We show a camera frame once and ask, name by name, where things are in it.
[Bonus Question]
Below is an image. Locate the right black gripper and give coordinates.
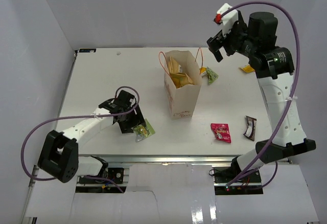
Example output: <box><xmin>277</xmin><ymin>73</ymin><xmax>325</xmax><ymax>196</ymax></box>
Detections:
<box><xmin>207</xmin><ymin>16</ymin><xmax>258</xmax><ymax>62</ymax></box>

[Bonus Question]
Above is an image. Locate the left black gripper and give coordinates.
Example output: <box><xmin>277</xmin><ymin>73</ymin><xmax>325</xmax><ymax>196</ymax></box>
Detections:
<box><xmin>117</xmin><ymin>103</ymin><xmax>146</xmax><ymax>133</ymax></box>

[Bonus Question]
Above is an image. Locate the green candy packet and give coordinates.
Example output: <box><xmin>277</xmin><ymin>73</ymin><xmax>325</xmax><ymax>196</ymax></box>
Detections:
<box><xmin>132</xmin><ymin>119</ymin><xmax>155</xmax><ymax>142</ymax></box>

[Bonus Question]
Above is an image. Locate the light green snack packet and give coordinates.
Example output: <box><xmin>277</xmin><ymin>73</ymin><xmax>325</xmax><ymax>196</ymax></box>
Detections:
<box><xmin>206</xmin><ymin>67</ymin><xmax>219</xmax><ymax>85</ymax></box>

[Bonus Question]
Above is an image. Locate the yellow chips bag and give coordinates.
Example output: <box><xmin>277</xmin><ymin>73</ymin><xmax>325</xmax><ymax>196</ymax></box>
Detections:
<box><xmin>168</xmin><ymin>56</ymin><xmax>194</xmax><ymax>88</ymax></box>

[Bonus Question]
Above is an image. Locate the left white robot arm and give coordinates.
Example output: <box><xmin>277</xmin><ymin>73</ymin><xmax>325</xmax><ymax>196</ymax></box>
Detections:
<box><xmin>37</xmin><ymin>86</ymin><xmax>146</xmax><ymax>183</ymax></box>

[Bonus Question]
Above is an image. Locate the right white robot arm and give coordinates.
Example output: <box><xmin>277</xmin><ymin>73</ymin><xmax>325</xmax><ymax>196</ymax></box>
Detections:
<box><xmin>207</xmin><ymin>10</ymin><xmax>316</xmax><ymax>183</ymax></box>

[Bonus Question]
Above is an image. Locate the cream paper bag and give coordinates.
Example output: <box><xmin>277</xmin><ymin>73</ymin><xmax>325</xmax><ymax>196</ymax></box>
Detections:
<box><xmin>159</xmin><ymin>50</ymin><xmax>202</xmax><ymax>120</ymax></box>

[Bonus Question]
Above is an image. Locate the yellow snack bar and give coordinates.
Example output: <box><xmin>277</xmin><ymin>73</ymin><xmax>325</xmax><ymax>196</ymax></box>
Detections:
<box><xmin>200</xmin><ymin>67</ymin><xmax>207</xmax><ymax>77</ymax></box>

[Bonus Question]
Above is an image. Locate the small yellow snack packet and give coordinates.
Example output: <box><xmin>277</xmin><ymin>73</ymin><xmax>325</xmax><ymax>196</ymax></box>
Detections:
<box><xmin>239</xmin><ymin>65</ymin><xmax>255</xmax><ymax>74</ymax></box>

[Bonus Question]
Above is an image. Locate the red candy packet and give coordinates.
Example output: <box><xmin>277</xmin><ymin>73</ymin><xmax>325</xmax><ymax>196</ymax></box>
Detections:
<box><xmin>211</xmin><ymin>123</ymin><xmax>231</xmax><ymax>144</ymax></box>

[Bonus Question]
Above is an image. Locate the brown chocolate wrapper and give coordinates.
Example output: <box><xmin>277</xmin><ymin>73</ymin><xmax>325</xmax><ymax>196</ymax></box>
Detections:
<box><xmin>243</xmin><ymin>116</ymin><xmax>257</xmax><ymax>141</ymax></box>

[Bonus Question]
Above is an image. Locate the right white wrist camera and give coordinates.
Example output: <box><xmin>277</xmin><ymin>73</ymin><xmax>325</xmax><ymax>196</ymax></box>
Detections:
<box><xmin>214</xmin><ymin>3</ymin><xmax>239</xmax><ymax>37</ymax></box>

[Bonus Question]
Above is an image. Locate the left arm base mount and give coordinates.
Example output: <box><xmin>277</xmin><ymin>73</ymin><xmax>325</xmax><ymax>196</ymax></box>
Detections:
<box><xmin>76</xmin><ymin>168</ymin><xmax>126</xmax><ymax>194</ymax></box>

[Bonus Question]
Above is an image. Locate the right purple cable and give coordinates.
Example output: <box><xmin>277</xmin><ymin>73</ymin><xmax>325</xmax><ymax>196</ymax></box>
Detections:
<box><xmin>221</xmin><ymin>1</ymin><xmax>300</xmax><ymax>191</ymax></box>

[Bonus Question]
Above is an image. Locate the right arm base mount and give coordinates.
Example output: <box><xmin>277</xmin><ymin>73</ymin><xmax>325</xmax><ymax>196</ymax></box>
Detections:
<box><xmin>208</xmin><ymin>167</ymin><xmax>263</xmax><ymax>196</ymax></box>

